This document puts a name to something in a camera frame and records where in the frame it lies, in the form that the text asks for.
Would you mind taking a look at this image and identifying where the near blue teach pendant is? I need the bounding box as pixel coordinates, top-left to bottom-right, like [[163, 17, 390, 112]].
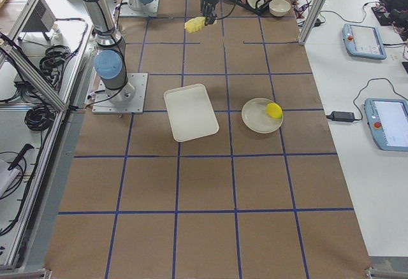
[[364, 98, 407, 152]]

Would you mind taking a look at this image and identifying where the blue teach pendant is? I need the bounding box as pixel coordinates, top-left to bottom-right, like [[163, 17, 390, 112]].
[[364, 98, 407, 152], [342, 24, 387, 60]]

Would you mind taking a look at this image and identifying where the yellow lemon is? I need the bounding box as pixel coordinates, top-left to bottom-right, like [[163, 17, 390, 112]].
[[266, 103, 283, 119]]

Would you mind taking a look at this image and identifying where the far blue teach pendant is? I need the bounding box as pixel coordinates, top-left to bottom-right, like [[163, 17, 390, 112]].
[[342, 24, 387, 60]]

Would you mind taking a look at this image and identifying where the aluminium frame post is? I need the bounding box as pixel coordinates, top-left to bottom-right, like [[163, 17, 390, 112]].
[[298, 0, 326, 45]]

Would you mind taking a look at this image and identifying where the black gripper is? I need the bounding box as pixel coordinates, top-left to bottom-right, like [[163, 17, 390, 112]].
[[200, 0, 219, 26]]

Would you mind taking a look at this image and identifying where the yellow bread roll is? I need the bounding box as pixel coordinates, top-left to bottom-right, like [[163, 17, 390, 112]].
[[184, 17, 206, 33]]

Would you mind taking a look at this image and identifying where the black power adapter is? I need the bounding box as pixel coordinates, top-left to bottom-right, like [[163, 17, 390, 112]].
[[326, 111, 356, 122]]

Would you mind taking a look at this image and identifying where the cream round plate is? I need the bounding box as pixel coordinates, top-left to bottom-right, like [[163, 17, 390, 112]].
[[242, 98, 283, 134]]

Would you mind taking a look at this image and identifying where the cream bowl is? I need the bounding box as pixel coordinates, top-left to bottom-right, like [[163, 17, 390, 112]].
[[269, 0, 291, 17]]

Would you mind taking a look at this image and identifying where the cream rectangular tray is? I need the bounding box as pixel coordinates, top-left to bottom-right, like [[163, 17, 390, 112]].
[[164, 83, 219, 142]]

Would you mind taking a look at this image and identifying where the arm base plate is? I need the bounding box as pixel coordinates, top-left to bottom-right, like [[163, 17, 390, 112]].
[[119, 0, 159, 18], [92, 73, 148, 114]]

